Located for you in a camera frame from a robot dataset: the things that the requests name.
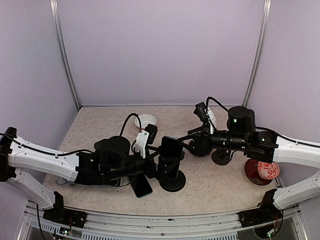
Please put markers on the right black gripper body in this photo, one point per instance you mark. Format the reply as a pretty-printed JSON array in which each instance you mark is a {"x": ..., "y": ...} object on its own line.
[{"x": 234, "y": 141}]

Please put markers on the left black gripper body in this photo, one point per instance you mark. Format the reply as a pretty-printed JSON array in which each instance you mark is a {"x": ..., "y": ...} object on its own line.
[{"x": 125, "y": 172}]

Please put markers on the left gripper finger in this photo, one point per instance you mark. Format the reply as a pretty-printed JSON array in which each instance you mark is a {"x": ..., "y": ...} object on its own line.
[
  {"x": 152, "y": 152},
  {"x": 168, "y": 167}
]

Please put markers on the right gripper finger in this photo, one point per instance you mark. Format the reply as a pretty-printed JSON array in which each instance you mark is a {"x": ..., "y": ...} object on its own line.
[
  {"x": 190, "y": 141},
  {"x": 197, "y": 129}
]

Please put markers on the black pole phone stand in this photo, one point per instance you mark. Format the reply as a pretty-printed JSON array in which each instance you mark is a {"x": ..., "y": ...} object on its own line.
[
  {"x": 174, "y": 185},
  {"x": 200, "y": 146}
]

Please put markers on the black teal phone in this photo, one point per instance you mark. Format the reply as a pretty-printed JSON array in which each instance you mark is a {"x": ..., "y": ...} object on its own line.
[{"x": 170, "y": 148}]

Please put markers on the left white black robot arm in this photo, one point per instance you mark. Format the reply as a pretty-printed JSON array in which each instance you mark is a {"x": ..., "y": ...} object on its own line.
[{"x": 18, "y": 155}]

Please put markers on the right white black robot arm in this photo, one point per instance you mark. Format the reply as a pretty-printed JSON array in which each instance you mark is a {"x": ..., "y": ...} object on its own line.
[{"x": 269, "y": 146}]

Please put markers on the left stacked black phone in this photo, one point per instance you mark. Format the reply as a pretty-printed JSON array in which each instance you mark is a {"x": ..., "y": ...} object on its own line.
[{"x": 104, "y": 183}]

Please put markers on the right flat black phone stand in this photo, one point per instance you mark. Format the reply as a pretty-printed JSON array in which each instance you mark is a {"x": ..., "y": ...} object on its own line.
[{"x": 221, "y": 157}]

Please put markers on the middle black phone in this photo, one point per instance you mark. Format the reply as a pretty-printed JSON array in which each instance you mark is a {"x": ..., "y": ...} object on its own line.
[{"x": 141, "y": 186}]

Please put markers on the orange white bowl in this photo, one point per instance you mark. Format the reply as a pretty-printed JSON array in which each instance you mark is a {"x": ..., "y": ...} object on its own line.
[{"x": 145, "y": 119}]

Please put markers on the dark red saucer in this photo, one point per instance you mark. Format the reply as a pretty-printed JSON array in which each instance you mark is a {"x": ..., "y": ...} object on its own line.
[{"x": 251, "y": 171}]

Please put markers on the red patterned bowl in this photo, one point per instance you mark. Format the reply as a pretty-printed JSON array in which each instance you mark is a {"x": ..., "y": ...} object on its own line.
[{"x": 268, "y": 171}]

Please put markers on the light blue mug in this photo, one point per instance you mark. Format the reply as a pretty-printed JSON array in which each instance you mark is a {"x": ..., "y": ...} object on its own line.
[{"x": 63, "y": 182}]

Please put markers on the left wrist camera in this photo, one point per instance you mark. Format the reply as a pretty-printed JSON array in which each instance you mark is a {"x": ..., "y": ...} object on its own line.
[{"x": 145, "y": 137}]

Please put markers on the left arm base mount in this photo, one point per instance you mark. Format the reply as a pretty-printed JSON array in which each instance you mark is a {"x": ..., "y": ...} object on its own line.
[{"x": 66, "y": 216}]

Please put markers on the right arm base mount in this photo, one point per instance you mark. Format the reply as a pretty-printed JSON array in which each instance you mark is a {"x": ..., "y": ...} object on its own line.
[{"x": 264, "y": 213}]

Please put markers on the right aluminium frame post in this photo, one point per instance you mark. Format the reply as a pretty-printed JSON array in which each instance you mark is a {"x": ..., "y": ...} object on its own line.
[{"x": 259, "y": 51}]

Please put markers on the aluminium frame post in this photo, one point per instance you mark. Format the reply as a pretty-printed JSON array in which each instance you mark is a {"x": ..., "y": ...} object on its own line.
[
  {"x": 54, "y": 6},
  {"x": 259, "y": 51}
]

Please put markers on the left aluminium frame post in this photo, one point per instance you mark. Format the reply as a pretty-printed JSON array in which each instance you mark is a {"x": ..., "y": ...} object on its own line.
[{"x": 54, "y": 6}]

